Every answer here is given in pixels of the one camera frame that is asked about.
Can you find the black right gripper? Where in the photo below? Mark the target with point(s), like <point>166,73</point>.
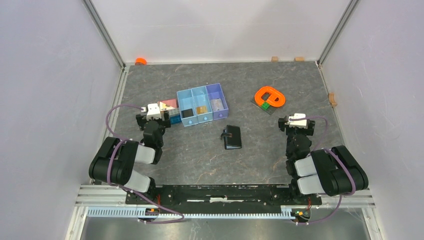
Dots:
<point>281,124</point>

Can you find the black card in tray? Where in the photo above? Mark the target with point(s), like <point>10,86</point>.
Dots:
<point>187,113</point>

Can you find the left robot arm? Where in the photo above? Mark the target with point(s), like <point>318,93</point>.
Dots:
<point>114,161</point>

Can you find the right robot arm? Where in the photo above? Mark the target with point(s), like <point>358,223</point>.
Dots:
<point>331,171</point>

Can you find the pink and orange block toy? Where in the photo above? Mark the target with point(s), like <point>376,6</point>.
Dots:
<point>168,105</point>

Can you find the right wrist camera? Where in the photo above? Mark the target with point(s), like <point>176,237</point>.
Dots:
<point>297,120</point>

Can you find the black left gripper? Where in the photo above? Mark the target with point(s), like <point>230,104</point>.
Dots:
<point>165,122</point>

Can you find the yellow card in tray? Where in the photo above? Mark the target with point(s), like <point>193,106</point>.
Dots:
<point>202,110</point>

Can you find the black card holder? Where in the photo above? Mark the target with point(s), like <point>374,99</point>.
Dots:
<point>231,137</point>

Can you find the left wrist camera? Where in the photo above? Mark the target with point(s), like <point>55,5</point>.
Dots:
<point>151,112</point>

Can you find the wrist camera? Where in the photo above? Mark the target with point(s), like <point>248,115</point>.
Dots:
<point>297,120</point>
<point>151,112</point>

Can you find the orange round cap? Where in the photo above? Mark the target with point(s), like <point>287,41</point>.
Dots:
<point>140,61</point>

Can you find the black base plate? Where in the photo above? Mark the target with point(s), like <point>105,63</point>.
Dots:
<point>229,198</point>

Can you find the blue three-compartment tray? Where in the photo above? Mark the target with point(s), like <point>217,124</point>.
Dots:
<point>201,96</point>

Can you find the orange oval ring toy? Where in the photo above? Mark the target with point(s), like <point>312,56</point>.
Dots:
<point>268,95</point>

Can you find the wooden arch piece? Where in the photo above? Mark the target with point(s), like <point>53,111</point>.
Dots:
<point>332,99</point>

